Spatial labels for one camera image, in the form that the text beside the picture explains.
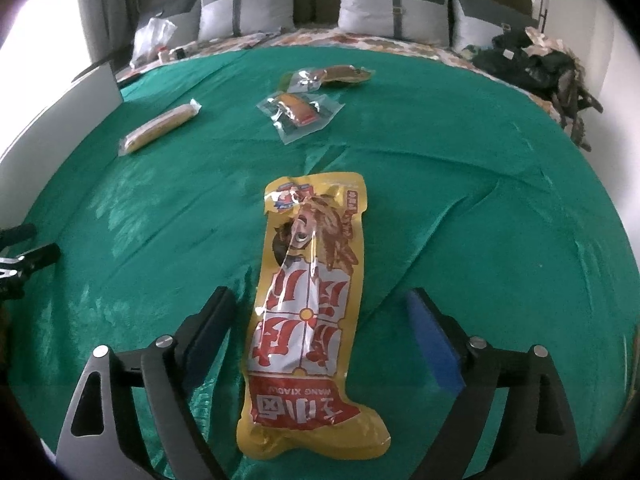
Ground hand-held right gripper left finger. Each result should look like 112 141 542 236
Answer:
55 286 237 480

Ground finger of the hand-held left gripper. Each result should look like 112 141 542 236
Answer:
0 243 61 281
0 224 37 247

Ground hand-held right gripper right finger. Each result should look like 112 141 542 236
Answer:
405 287 584 480

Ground yellow printed snack packet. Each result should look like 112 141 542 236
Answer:
236 171 393 461

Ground long yellowish snack packet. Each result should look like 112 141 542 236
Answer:
118 101 203 156

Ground clear vacuum snack packet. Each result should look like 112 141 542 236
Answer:
256 91 346 146

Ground brown snack packet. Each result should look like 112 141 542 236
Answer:
282 65 374 92

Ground green blanket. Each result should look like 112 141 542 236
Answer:
20 44 640 480

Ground white board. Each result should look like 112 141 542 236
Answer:
0 61 124 177

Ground clear plastic bag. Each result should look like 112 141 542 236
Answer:
130 16 177 69

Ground light curtain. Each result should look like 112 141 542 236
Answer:
74 0 142 67

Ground dark grey pillow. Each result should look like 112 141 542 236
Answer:
136 0 202 43
450 0 535 52

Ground pile of dark clothes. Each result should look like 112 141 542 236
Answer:
470 27 604 152

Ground grey white strapped pillow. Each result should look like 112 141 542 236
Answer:
198 0 301 42
333 0 452 47

